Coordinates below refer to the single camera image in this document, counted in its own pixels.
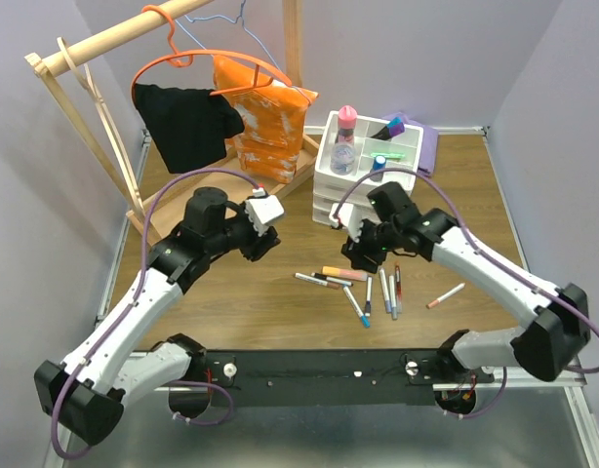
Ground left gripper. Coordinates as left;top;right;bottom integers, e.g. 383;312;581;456
207;196;283;262

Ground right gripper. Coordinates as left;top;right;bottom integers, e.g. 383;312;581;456
341;213;401;274

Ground orange pink highlighter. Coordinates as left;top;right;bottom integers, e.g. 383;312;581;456
321;266;368;282

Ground black tip white pen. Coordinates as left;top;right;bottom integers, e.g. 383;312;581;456
311;272;353;287

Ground blue grey stamp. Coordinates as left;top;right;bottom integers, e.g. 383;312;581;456
370;154;386;182

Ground green highlighter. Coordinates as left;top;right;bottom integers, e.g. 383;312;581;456
371;152;407;161

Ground paper clip jar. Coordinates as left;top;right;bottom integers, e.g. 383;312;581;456
330;142;356;176

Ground black purple highlighter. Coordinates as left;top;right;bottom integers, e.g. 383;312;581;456
371;118;406;141

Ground black blue highlighter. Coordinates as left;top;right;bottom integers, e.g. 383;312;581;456
385;116;404;129

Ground pink capped tube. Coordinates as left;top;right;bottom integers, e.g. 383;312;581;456
335;105;357;145

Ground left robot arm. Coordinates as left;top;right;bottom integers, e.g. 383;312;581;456
33;187;284;447

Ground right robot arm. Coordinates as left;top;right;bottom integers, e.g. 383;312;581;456
330;182;590;382

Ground dark blue cap pen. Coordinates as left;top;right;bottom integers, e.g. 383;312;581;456
364;276;373;318

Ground red orange pen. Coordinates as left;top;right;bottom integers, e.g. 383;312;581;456
394;261;403;314

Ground lavender cap marker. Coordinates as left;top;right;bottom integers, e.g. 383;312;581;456
379;267;392;314

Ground light blue marker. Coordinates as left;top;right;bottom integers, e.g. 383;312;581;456
342;286;370;328

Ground salmon cap marker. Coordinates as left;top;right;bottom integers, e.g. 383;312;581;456
425;283;465;309

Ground white drawer organizer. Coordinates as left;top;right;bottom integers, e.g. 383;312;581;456
312;110;423;225

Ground purple cloth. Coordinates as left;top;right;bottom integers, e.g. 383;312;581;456
384;111;439;176

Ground orange bleached shorts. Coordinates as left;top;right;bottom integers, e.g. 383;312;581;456
214;56;319;183

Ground black garment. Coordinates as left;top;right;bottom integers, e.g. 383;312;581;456
134;84;245;175

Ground orange plastic hanger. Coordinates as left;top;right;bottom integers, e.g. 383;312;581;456
130;3;294;106

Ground wooden hanger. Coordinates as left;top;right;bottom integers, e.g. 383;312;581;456
57;37;144;215

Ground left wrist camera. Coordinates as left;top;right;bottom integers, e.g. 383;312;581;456
245;195;285;237

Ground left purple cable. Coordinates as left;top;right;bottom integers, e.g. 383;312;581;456
50;168;266;460

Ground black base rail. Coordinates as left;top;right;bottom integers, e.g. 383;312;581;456
186;348;494;407

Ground blue wire hanger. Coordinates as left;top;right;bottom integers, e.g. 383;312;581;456
174;1;314;106

